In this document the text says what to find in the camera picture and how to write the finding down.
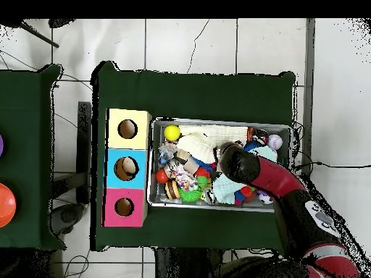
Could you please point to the blue spiky ball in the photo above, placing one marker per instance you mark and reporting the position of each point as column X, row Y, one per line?
column 250, row 145

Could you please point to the brown striped burger toy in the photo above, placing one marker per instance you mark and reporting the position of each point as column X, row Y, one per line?
column 172, row 189

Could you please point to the shallow clear mesh bin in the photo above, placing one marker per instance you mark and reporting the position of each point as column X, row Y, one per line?
column 155, row 136

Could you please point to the black tripod leg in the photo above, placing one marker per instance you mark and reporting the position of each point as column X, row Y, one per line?
column 37, row 35

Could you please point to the cream muslin cloth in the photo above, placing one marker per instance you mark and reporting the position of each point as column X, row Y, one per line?
column 200, row 142

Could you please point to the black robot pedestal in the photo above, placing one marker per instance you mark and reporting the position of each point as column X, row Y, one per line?
column 185, row 265

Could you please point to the person's foot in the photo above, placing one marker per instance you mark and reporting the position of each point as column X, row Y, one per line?
column 61, row 22

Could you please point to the small soccer ball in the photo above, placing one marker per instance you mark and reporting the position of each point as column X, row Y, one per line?
column 265, row 198

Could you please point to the dark green tablecloth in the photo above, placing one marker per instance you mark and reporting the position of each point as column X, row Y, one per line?
column 26, row 115
column 197, row 95

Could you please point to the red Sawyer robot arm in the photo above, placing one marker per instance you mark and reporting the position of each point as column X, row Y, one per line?
column 275, row 176

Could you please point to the mint green cloth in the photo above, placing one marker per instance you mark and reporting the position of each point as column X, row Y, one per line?
column 227, row 189

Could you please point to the white baseball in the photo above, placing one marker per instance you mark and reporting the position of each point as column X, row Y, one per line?
column 274, row 142

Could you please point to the orange plastic bowl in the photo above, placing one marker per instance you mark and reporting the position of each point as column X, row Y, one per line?
column 7, row 205

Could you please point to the red-orange ball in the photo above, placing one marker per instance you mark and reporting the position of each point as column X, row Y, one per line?
column 161, row 176

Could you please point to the wooden three-hole sorting box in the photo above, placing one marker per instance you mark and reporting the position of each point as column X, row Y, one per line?
column 139, row 179

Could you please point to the yellow ball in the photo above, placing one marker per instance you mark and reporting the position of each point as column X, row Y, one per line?
column 172, row 132

